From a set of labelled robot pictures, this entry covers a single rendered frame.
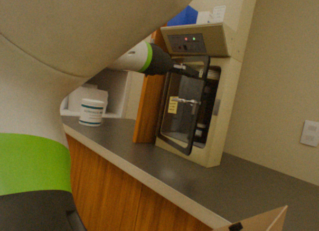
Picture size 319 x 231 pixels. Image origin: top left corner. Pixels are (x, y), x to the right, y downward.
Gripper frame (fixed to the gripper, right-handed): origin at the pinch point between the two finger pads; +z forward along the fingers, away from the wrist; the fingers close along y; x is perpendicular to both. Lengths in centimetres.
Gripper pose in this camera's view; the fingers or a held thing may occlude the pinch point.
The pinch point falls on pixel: (192, 73)
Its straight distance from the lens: 85.6
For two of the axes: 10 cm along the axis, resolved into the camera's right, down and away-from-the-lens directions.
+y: -7.0, -2.0, 6.8
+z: 6.9, 0.7, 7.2
